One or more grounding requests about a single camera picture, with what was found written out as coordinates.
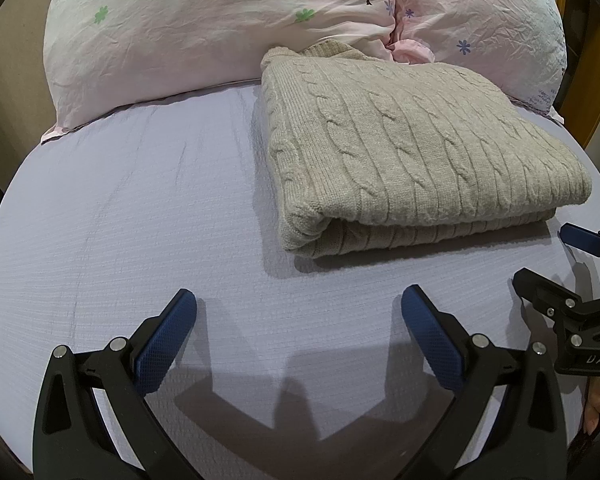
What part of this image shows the lavender bed sheet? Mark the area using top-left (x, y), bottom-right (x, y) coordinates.
top-left (0, 79), bottom-right (600, 477)

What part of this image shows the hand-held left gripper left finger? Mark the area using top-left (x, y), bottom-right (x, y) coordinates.
top-left (32, 288), bottom-right (217, 480)

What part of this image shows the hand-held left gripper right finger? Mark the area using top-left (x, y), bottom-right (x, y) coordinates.
top-left (400, 284), bottom-right (581, 480)

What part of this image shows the wooden headboard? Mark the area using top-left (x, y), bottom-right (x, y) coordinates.
top-left (552, 0), bottom-right (600, 150)

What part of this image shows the person's right hand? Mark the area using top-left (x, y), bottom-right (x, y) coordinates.
top-left (582, 375), bottom-right (600, 435)

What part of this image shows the beige cable-knit sweater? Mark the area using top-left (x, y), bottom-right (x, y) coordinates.
top-left (259, 40), bottom-right (594, 261)

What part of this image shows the pink and white floral pillow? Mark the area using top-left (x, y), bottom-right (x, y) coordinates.
top-left (389, 0), bottom-right (569, 123)

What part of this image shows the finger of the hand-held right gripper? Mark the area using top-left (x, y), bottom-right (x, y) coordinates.
top-left (512, 268), bottom-right (600, 322)
top-left (558, 223), bottom-right (600, 262)

